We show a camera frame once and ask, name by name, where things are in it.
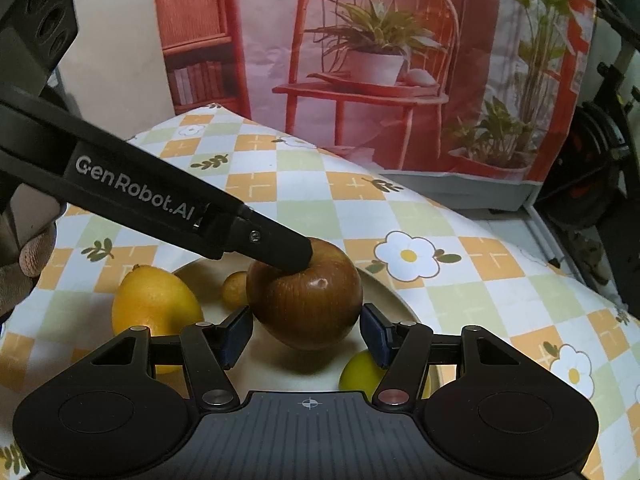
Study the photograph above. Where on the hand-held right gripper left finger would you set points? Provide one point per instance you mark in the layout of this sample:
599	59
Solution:
235	335

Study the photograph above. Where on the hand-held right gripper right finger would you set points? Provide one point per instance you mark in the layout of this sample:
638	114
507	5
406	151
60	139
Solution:
375	335

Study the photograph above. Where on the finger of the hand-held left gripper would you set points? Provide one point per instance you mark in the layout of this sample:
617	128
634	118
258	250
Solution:
280	252

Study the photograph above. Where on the small green apple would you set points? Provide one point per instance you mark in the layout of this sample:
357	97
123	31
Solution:
357	372

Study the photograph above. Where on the small brown kiwi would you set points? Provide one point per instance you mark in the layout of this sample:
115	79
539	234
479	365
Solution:
234	290

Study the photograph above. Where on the beige round plate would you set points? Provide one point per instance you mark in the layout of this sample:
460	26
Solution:
210	292

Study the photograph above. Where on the dull red apple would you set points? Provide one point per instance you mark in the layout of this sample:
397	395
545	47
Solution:
310	310

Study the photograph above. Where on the yellow lemon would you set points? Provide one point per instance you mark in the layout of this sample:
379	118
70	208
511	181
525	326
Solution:
150	305

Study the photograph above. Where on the person's left hand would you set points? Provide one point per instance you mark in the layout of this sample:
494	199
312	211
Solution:
37	255

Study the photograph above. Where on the printed red backdrop cloth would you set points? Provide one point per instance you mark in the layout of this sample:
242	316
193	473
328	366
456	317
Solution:
280	35

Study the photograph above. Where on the black exercise bike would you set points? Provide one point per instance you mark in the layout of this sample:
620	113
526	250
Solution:
590	160

